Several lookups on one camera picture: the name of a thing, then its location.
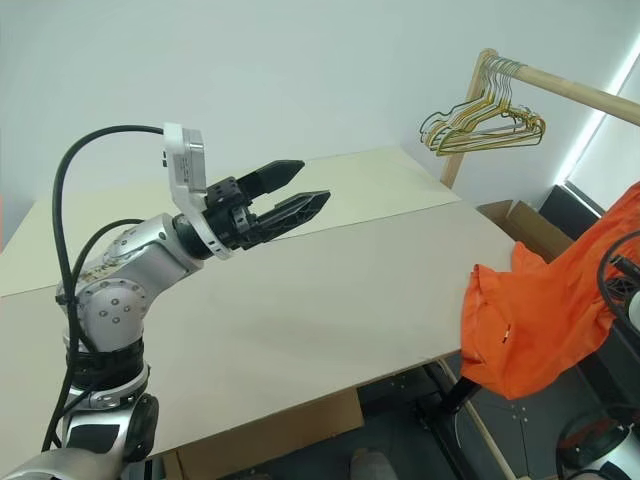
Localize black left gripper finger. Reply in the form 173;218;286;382
237;159;307;201
253;189;333;245

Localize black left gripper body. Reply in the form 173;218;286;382
201;175;275;252

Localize orange shorts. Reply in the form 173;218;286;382
458;180;640;401

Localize bunch of hangers on rack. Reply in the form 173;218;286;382
422;57;545;147

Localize flat brown cardboard sheet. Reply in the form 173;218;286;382
164;387;366;480

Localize open cardboard box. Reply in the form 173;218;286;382
477;199;576;264

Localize black table leg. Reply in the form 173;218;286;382
434;375;480;417

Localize black panel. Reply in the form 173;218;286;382
539;183;607;242

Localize light wooden slat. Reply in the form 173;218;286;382
464;399;517;480

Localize wooden clothes rack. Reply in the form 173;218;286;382
439;48;640;190

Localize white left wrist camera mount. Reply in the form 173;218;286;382
162;121;236;262

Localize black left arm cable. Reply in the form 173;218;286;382
39;124;166;454

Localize bunch of wire hangers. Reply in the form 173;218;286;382
432;59;547;158

